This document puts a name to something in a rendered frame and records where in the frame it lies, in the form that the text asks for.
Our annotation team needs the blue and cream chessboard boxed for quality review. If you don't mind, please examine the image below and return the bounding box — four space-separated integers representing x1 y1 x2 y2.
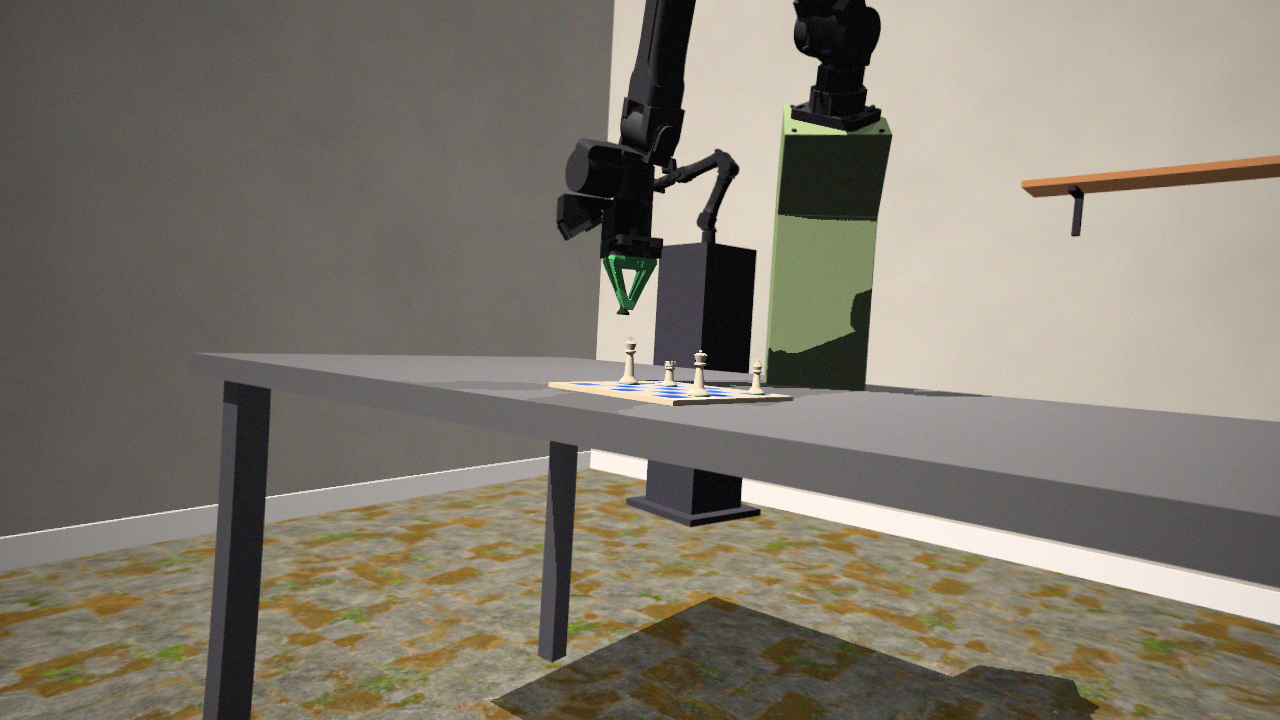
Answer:
549 380 794 406

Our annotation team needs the white chess king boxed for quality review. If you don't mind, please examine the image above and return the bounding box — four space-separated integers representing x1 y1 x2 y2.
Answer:
620 336 637 386

